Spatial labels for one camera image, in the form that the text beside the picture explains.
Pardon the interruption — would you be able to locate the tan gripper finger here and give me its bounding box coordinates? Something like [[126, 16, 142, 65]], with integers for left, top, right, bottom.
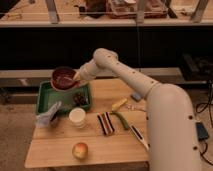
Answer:
[[73, 72, 81, 81]]

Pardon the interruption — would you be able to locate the dark maroon bowl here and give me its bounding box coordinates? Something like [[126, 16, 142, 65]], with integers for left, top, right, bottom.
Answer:
[[51, 66, 77, 89]]

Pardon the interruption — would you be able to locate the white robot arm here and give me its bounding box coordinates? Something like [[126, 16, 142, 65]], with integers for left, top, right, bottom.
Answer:
[[74, 48, 202, 171]]

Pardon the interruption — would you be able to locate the green plastic tray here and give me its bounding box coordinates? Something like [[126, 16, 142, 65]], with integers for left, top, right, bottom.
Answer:
[[36, 81, 92, 115]]

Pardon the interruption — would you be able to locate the dark grape bunch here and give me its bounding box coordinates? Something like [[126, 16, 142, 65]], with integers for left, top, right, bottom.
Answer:
[[73, 92, 87, 106]]

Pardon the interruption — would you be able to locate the white cup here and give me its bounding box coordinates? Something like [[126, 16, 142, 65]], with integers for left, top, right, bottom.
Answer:
[[69, 108, 86, 128]]

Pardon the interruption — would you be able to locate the striped maroon cloth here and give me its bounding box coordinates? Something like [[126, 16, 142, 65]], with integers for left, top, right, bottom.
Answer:
[[97, 112, 115, 136]]

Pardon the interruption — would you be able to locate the clear plastic bag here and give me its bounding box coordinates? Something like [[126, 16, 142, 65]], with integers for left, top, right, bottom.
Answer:
[[35, 101, 62, 128]]

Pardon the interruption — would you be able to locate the blue sponge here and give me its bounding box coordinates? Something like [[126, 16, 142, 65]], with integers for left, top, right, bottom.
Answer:
[[131, 93, 142, 102]]

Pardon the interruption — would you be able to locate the green chili pepper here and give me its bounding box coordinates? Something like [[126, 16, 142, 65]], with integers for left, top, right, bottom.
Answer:
[[110, 112, 130, 130]]

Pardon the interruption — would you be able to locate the wooden table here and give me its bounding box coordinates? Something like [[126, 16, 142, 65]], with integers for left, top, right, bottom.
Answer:
[[25, 79, 148, 168]]

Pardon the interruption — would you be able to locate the red yellow apple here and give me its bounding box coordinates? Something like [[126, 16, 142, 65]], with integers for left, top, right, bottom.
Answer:
[[72, 142, 88, 160]]

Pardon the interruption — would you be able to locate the black foot pedal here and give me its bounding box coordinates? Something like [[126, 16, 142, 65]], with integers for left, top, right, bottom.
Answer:
[[196, 122, 209, 141]]

